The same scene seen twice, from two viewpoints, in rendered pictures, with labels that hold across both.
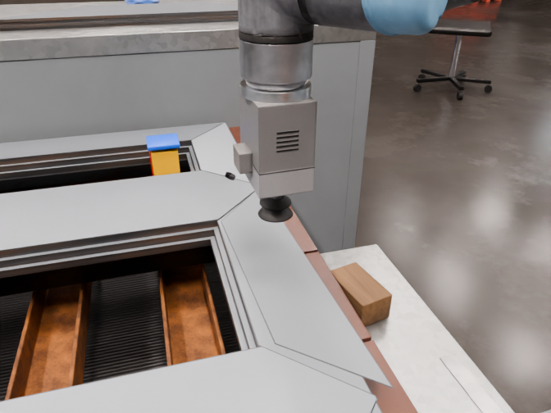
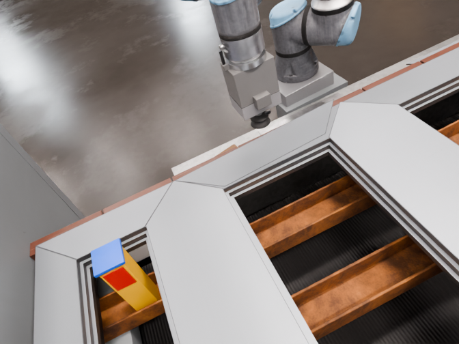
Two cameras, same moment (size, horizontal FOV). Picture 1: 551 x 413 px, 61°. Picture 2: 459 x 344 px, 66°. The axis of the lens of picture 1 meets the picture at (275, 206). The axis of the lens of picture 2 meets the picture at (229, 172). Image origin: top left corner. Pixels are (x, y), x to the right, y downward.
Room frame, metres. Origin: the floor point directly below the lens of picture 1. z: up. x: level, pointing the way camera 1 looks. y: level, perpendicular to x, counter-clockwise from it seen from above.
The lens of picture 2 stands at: (0.52, 0.60, 1.41)
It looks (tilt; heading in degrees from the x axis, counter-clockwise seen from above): 45 degrees down; 277
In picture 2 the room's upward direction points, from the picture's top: 20 degrees counter-clockwise
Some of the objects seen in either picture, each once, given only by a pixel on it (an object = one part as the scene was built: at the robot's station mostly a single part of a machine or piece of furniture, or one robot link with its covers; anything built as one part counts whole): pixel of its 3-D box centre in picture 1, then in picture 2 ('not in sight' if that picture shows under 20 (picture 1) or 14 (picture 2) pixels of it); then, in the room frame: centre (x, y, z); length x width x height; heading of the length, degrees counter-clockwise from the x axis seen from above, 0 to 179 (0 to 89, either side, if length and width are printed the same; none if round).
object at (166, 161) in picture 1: (169, 190); (132, 282); (0.84, 0.22, 0.78); 0.05 x 0.05 x 0.19; 16
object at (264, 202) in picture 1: (275, 203); (259, 117); (0.49, 0.00, 0.94); 0.04 x 0.04 x 0.02
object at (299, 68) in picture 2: not in sight; (294, 57); (0.32, -0.48, 0.78); 0.15 x 0.15 x 0.10
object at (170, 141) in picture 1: (163, 144); (109, 259); (0.84, 0.22, 0.88); 0.06 x 0.06 x 0.02; 16
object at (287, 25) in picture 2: not in sight; (291, 24); (0.31, -0.47, 0.89); 0.13 x 0.12 x 0.14; 145
